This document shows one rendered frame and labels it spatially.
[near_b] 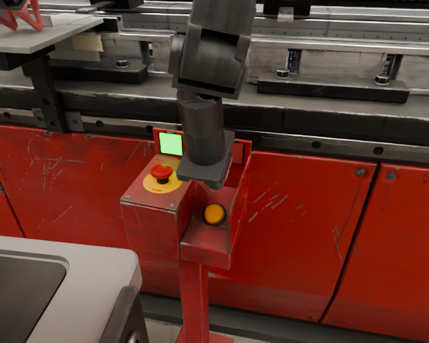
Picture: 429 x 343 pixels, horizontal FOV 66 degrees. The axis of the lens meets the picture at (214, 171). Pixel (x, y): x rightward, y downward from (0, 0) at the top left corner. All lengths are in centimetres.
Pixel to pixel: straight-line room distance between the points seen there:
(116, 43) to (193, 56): 51
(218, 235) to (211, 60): 35
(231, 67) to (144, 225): 34
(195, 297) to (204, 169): 42
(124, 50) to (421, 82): 66
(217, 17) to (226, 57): 4
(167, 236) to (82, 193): 43
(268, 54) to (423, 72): 32
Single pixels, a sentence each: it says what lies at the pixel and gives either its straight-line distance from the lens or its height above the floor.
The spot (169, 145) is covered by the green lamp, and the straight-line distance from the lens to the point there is 67.
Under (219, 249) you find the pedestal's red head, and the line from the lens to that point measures 59.
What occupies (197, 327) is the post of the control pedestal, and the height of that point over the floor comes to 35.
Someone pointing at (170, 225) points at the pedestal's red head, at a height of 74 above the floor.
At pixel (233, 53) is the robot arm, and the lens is 37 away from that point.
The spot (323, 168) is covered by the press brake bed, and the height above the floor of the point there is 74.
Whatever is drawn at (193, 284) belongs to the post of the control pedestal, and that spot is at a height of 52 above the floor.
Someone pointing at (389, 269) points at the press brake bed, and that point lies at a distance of 98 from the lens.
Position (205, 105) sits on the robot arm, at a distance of 41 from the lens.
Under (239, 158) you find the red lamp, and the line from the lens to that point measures 64.
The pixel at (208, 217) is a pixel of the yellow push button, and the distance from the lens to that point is 63.
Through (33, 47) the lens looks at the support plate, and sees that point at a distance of 67.
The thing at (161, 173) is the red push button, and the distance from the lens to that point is 59.
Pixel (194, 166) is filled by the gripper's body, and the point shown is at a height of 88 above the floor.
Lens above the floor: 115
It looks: 35 degrees down
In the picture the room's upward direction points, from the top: straight up
